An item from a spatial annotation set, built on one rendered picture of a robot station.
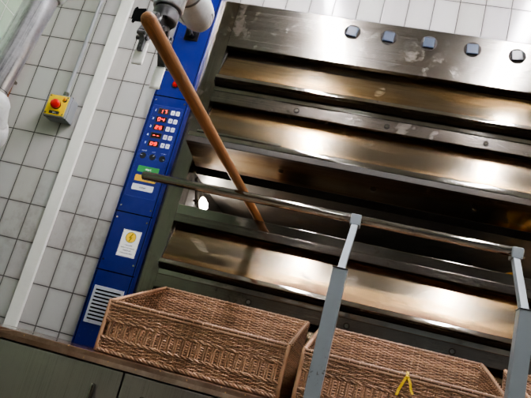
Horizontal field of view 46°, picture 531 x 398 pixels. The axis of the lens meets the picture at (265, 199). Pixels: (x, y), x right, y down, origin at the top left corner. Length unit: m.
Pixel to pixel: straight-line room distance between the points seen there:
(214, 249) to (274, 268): 0.24
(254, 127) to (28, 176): 0.94
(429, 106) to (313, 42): 0.55
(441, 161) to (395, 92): 0.33
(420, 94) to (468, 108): 0.19
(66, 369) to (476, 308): 1.36
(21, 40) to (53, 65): 0.68
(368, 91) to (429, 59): 0.27
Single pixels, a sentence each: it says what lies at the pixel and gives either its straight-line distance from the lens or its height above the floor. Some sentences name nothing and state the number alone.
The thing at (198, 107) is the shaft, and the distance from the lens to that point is 1.49.
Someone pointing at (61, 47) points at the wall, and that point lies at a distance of 2.95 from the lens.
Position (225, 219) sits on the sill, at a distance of 2.39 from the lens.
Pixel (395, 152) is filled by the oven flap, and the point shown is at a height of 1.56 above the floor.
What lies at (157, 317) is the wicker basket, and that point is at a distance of 1.86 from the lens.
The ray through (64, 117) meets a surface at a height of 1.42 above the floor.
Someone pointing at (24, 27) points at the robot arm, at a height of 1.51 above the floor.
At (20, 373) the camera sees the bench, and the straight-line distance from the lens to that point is 1.94.
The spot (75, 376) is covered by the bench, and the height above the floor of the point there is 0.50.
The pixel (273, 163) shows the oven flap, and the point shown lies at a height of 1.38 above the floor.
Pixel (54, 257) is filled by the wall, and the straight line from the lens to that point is 2.58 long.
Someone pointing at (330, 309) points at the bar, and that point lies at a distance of 1.67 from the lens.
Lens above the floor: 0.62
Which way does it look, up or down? 16 degrees up
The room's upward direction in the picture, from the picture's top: 15 degrees clockwise
